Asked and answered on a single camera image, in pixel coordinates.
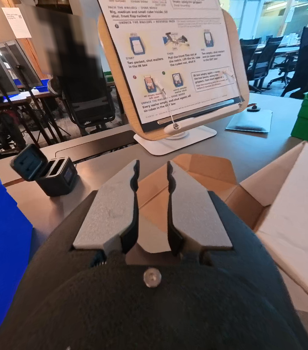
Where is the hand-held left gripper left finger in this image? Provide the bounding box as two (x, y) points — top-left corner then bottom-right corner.
(73, 159), (140, 255)

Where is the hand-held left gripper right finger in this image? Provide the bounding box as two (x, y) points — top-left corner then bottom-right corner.
(167, 160), (233, 257)

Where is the white cardboard mailer box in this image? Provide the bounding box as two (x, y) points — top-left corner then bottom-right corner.
(125, 141), (308, 310)

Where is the blue plastic bin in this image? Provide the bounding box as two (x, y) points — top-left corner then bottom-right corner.
(0, 173), (33, 349)

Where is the black charging case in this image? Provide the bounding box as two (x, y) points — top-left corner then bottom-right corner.
(10, 143), (78, 197)

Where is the grey flat pouch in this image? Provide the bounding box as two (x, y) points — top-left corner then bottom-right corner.
(226, 109), (273, 133)

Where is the black mesh office chair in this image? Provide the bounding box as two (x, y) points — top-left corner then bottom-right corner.
(61, 63), (116, 136)

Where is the printed instruction sheet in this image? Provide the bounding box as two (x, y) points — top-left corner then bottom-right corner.
(99, 0), (241, 125)

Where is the small blue bin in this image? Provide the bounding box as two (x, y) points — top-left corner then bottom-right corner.
(32, 79), (51, 92)

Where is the instruction sheet on stand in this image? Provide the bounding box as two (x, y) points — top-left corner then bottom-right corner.
(97, 0), (250, 156)

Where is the white paper notice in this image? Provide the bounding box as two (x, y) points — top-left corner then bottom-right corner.
(9, 7), (32, 39)

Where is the black cable slot cover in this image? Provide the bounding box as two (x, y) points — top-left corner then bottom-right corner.
(55, 133), (139, 162)

